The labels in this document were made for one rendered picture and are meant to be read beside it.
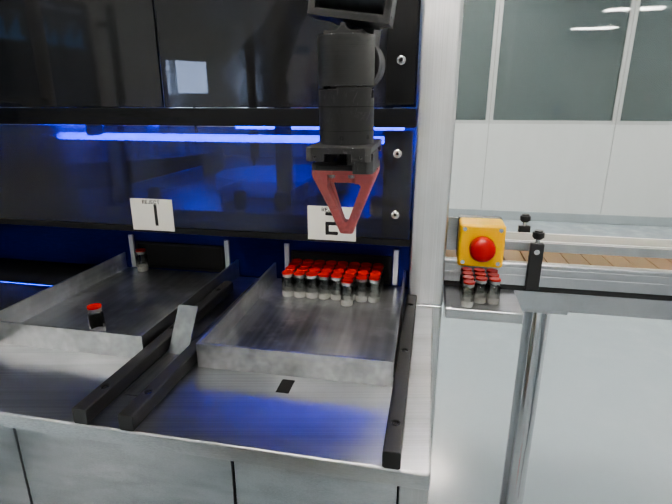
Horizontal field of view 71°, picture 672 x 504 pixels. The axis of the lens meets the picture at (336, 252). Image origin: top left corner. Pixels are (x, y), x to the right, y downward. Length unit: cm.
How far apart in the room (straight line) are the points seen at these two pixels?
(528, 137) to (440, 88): 471
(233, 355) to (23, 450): 87
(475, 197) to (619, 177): 143
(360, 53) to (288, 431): 39
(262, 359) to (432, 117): 44
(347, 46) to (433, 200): 37
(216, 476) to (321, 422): 65
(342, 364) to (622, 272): 58
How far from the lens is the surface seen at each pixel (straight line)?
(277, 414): 57
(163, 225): 94
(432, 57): 78
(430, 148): 78
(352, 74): 49
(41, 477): 146
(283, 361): 63
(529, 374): 109
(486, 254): 78
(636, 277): 100
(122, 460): 128
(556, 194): 561
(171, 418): 59
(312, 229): 83
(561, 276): 97
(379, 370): 61
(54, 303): 96
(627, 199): 582
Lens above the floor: 122
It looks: 17 degrees down
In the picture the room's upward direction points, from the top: straight up
